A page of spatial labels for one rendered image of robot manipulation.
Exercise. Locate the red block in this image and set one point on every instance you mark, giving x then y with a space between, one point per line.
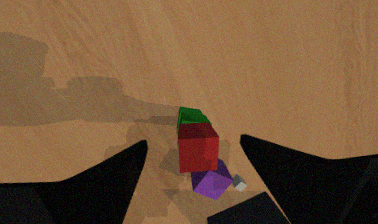
198 147

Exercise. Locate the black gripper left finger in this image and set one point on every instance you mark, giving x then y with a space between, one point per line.
98 195

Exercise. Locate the purple block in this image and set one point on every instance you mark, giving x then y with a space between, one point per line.
213 183

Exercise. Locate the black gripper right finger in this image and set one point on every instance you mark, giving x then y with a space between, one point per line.
308 188

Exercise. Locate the green block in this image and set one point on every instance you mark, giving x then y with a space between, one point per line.
193 118
187 110

